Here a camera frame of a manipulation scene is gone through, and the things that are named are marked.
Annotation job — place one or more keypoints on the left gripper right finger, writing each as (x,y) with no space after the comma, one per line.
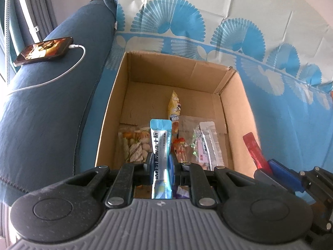
(198,180)

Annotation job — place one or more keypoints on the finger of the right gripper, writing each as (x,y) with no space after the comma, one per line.
(287,177)
(264,177)

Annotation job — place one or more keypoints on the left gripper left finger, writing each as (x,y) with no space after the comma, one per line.
(122,182)

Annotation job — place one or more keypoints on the red stick packet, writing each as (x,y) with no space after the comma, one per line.
(256,153)

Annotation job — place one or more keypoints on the clear bag of snacks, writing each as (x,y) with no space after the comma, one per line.
(135,142)

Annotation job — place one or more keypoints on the light blue stick packet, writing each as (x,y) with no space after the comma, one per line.
(161,142)

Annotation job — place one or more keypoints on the yellow snack stick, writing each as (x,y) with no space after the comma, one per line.
(174,111)

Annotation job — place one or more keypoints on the purple snack packet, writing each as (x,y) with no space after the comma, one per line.
(181,192)

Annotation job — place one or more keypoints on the red gold clear snack packet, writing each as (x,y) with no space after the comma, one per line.
(180,149)

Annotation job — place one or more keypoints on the white stick packet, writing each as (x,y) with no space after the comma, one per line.
(212,145)

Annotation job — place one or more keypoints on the clear pink snack bag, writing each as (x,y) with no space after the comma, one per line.
(200,140)

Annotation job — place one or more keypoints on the cardboard box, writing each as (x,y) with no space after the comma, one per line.
(187,92)

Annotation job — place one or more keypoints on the blue white sofa cover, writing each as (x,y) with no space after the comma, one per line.
(282,50)

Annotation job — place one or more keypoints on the smartphone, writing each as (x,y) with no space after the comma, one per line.
(43,51)

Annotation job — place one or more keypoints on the grey curtain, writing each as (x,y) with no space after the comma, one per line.
(22,22)

